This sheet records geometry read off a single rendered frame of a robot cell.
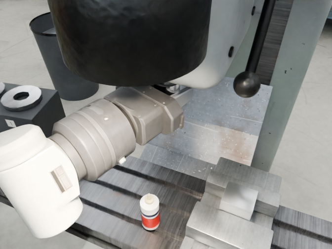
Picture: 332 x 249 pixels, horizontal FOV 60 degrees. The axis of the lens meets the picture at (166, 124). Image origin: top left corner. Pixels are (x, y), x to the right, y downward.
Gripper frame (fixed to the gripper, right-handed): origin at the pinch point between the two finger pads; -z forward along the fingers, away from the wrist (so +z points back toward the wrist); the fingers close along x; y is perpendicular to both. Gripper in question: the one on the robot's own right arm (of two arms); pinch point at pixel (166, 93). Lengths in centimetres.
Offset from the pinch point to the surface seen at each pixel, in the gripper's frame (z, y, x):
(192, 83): 6.3, -9.0, -9.3
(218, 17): 5.4, -16.6, -11.0
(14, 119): 14.1, 15.7, 33.4
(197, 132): -26.1, 32.6, 9.9
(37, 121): 10.5, 16.4, 30.0
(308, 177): -122, 123, -17
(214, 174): -8.0, 22.3, -6.9
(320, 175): -129, 123, -22
